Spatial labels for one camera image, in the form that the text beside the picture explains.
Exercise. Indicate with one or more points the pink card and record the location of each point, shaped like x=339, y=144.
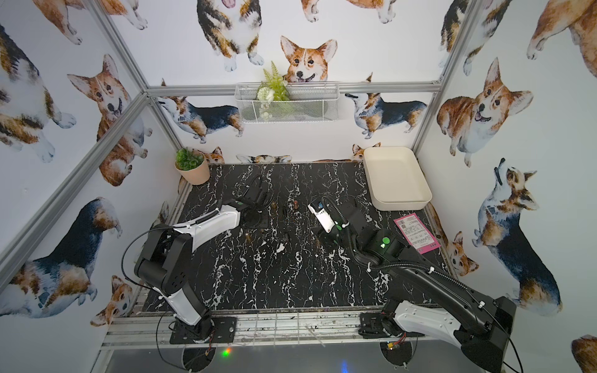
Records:
x=417, y=234

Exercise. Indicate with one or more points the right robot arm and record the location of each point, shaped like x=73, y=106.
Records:
x=480, y=326

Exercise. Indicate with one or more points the potted green plant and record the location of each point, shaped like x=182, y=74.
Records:
x=193, y=167

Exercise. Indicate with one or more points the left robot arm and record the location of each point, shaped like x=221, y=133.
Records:
x=165, y=260

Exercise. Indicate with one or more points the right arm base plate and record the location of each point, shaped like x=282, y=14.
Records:
x=378, y=326

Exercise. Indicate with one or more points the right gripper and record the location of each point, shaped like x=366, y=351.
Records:
x=326, y=242

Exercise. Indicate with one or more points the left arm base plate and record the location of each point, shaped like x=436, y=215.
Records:
x=210, y=330

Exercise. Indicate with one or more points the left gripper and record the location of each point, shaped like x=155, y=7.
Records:
x=256, y=202

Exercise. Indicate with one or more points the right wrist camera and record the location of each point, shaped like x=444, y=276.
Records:
x=325, y=219

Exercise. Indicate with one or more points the white wire basket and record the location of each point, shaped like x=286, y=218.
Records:
x=292, y=103

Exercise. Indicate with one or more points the green fern with white flower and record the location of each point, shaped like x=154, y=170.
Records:
x=273, y=96

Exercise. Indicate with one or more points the cream rectangular tray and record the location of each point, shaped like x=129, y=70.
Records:
x=395, y=179

